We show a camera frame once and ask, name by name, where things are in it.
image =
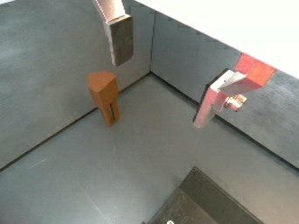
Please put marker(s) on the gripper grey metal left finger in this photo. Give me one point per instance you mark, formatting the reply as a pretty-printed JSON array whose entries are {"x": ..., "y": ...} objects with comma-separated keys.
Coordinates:
[{"x": 119, "y": 29}]

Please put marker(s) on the gripper red metal right finger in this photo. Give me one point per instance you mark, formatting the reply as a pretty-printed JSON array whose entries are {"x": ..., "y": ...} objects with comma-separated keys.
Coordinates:
[{"x": 224, "y": 91}]

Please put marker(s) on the black curved holder stand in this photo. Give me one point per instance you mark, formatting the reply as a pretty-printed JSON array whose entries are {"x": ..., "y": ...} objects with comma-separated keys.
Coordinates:
[{"x": 200, "y": 202}]

